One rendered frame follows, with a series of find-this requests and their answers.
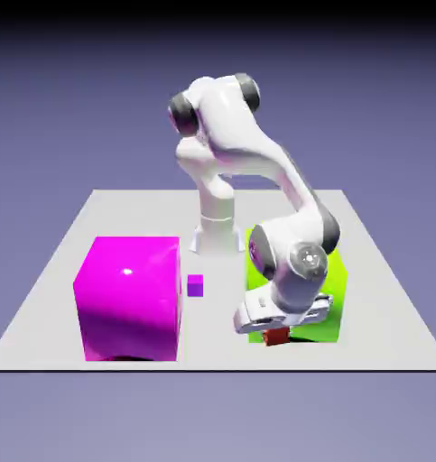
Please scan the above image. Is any small red cube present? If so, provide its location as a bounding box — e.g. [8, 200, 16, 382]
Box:
[262, 327, 291, 347]

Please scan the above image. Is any small purple cube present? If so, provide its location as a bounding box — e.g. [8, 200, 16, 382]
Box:
[187, 273, 205, 298]

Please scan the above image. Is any large magenta box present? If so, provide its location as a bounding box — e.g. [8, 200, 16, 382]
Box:
[72, 236, 185, 363]

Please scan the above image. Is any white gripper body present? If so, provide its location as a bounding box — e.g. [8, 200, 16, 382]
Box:
[232, 288, 334, 335]

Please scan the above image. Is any large lime green box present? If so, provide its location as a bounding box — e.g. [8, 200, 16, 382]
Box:
[245, 226, 349, 344]

